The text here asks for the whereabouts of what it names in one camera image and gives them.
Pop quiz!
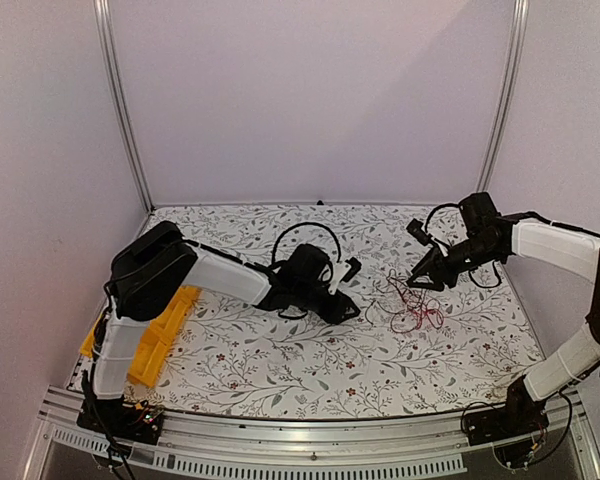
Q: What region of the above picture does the yellow far bin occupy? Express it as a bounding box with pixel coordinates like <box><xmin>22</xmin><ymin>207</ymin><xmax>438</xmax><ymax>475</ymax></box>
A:
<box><xmin>178</xmin><ymin>286</ymin><xmax>201</xmax><ymax>306</ymax></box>

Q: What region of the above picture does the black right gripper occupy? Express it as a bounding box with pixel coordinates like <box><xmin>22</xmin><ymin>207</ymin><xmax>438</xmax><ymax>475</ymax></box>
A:
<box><xmin>407</xmin><ymin>235</ymin><xmax>503</xmax><ymax>292</ymax></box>

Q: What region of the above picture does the aluminium frame post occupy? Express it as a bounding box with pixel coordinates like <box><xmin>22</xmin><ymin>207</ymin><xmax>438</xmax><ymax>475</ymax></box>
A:
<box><xmin>93</xmin><ymin>0</ymin><xmax>155</xmax><ymax>213</ymax></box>
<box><xmin>476</xmin><ymin>0</ymin><xmax>529</xmax><ymax>192</ymax></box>

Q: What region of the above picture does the red thin cable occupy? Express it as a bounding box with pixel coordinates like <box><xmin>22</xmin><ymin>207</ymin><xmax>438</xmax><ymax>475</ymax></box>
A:
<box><xmin>385</xmin><ymin>268</ymin><xmax>445</xmax><ymax>335</ymax></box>

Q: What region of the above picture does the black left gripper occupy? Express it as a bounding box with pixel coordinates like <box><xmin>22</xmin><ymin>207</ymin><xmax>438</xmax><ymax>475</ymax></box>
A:
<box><xmin>294</xmin><ymin>284</ymin><xmax>361</xmax><ymax>327</ymax></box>

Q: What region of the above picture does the front aluminium rail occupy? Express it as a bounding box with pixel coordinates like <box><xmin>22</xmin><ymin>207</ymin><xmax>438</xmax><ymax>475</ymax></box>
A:
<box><xmin>23</xmin><ymin>387</ymin><xmax>600</xmax><ymax>479</ymax></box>

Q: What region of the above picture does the yellow middle bin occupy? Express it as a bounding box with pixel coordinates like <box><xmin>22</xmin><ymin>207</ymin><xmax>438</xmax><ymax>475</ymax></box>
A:
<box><xmin>149</xmin><ymin>296</ymin><xmax>195</xmax><ymax>346</ymax></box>

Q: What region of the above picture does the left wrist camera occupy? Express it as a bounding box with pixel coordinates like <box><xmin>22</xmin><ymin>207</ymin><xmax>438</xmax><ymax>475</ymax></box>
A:
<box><xmin>328</xmin><ymin>257</ymin><xmax>362</xmax><ymax>295</ymax></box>

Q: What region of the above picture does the left aluminium frame post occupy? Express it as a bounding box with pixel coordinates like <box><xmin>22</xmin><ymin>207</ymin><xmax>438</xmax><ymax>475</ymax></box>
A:
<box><xmin>93</xmin><ymin>0</ymin><xmax>155</xmax><ymax>213</ymax></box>

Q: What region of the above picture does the floral patterned table mat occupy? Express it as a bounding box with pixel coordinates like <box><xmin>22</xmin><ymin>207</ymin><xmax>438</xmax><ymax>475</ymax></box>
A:
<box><xmin>125</xmin><ymin>205</ymin><xmax>543</xmax><ymax>419</ymax></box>

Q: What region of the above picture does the right aluminium frame post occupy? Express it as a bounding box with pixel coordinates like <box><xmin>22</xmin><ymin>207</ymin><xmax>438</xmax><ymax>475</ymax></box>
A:
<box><xmin>476</xmin><ymin>0</ymin><xmax>529</xmax><ymax>192</ymax></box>

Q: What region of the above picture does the yellow bin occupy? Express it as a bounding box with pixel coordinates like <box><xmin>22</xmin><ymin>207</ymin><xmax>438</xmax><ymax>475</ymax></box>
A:
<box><xmin>80</xmin><ymin>315</ymin><xmax>172</xmax><ymax>397</ymax></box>
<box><xmin>178</xmin><ymin>286</ymin><xmax>201</xmax><ymax>306</ymax></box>
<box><xmin>149</xmin><ymin>296</ymin><xmax>195</xmax><ymax>346</ymax></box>

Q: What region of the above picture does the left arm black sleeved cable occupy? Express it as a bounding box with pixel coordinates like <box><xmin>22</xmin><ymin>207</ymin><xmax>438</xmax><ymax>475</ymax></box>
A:
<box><xmin>270</xmin><ymin>220</ymin><xmax>343</xmax><ymax>271</ymax></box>

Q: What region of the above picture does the yellow near bin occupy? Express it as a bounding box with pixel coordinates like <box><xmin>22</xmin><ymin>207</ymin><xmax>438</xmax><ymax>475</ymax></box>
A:
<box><xmin>80</xmin><ymin>315</ymin><xmax>172</xmax><ymax>397</ymax></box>

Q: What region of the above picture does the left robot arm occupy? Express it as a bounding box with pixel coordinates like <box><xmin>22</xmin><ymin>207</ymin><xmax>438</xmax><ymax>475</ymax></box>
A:
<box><xmin>83</xmin><ymin>221</ymin><xmax>361</xmax><ymax>434</ymax></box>

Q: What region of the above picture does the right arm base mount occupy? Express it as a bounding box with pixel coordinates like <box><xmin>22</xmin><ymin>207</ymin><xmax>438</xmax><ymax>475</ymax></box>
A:
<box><xmin>460</xmin><ymin>402</ymin><xmax>549</xmax><ymax>470</ymax></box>

